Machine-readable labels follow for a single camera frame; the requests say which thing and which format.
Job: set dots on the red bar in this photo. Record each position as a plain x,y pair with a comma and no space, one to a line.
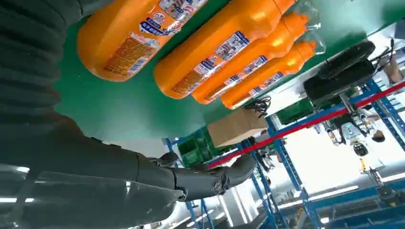
316,121

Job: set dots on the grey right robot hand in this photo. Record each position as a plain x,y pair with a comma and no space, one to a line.
79,177

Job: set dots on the cardboard box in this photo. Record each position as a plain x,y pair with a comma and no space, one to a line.
234,126

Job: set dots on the blue metal shelf rack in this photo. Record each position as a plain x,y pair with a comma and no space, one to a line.
286,158

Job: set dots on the green table mat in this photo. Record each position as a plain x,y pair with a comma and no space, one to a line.
126,104

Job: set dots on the green plastic crate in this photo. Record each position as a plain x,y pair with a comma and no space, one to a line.
196,148
294,112

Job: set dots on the black carrying case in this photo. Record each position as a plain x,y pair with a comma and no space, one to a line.
338,80

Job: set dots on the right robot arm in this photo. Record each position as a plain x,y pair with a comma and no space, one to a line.
28,57

